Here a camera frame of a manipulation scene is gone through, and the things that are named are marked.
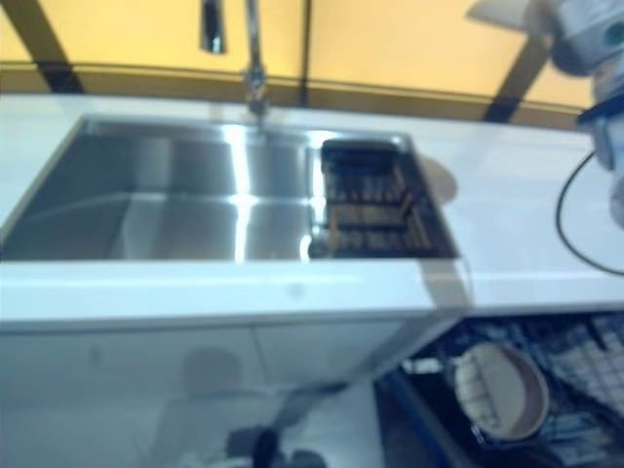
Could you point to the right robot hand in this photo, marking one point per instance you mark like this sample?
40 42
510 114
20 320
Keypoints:
590 29

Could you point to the small cream plate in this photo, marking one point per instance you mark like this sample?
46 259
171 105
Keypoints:
507 14

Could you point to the large cream plate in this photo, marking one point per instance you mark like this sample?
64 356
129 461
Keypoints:
507 390

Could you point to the open dishwasher door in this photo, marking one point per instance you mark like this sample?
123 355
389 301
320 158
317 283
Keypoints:
419 414

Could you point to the black sink drying rack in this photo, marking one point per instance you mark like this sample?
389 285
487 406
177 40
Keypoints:
356 148

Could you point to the chrome kitchen faucet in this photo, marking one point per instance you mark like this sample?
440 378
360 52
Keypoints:
253 58

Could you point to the narrow white cabinet door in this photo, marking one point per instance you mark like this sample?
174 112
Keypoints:
331 346

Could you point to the stainless steel sink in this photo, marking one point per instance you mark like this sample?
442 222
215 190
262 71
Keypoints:
170 195

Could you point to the black left robot foot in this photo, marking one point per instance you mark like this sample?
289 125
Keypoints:
265 448

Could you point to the wide white cabinet door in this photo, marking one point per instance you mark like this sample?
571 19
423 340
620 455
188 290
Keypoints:
122 356

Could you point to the dark brown window frame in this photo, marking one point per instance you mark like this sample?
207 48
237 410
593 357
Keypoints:
49 49

